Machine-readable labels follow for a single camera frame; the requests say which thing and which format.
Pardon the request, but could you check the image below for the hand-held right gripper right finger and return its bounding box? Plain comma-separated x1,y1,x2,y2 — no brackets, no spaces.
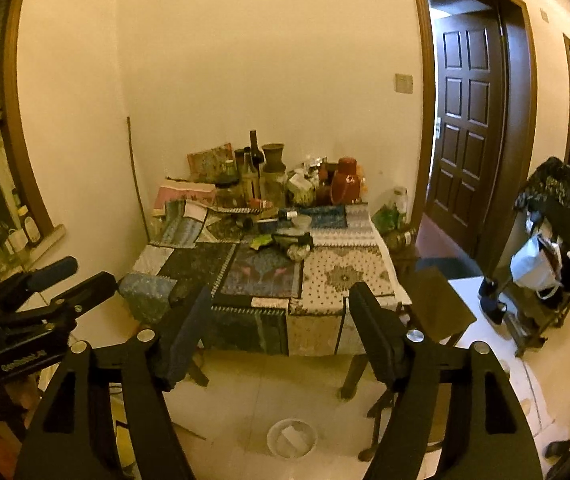
347,281,546,480

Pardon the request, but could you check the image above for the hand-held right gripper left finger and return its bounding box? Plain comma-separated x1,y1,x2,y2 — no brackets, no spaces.
12,284,214,480

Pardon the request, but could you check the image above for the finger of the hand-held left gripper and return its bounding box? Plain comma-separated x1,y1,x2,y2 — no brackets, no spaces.
0,256,79,307
12,271,118,333

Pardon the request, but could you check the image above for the white round trash bin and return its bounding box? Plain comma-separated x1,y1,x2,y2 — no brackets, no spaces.
266,419,318,458

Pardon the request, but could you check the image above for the labelled glass bottle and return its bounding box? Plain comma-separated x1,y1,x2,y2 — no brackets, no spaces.
17,205,42,247

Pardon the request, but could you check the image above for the brown chair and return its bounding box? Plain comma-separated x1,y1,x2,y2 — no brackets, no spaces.
357,266,478,463

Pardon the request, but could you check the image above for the brown bottle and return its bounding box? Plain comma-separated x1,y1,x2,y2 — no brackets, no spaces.
382,227,419,251

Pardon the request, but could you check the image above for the patchwork tablecloth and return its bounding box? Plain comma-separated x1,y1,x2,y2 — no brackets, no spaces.
118,199,401,358

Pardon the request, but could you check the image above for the white side table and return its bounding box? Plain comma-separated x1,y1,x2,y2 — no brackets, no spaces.
447,276,522,362

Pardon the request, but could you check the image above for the thin leaning rod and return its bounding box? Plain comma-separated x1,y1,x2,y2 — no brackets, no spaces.
126,116,151,242

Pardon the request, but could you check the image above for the pink flat box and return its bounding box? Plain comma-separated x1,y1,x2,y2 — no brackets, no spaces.
153,180,217,211

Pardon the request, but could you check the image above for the red cylindrical container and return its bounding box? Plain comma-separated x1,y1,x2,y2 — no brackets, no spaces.
331,156,366,205

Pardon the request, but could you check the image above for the white and green box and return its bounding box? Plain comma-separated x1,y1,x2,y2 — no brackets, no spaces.
287,172,316,206

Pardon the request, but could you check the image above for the dark glass jar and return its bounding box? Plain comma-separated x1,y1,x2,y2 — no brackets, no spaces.
214,160,241,207

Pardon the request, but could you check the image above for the clear glass bottle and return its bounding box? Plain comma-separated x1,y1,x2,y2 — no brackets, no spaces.
238,147,261,202

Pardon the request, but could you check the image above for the metal rack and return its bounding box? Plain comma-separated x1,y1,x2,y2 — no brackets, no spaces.
500,260,570,357

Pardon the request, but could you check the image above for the patterned framed picture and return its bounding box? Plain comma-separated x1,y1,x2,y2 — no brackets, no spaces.
187,143,236,182

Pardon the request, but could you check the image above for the white plastic bag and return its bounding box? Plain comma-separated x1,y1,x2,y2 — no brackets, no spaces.
509,235,564,302

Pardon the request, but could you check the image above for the brown ceramic vase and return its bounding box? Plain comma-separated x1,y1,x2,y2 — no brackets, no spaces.
261,143,286,172

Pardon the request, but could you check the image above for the dark wine bottle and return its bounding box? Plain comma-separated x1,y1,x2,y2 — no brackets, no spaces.
249,130,265,172

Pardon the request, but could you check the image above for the dark brown panel door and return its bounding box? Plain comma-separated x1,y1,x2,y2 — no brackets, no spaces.
425,12,509,259

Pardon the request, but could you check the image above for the brown window frame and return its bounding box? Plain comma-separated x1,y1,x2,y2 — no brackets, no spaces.
2,0,57,242

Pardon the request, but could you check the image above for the brown door frame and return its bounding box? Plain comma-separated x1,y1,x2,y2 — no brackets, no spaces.
407,0,538,281

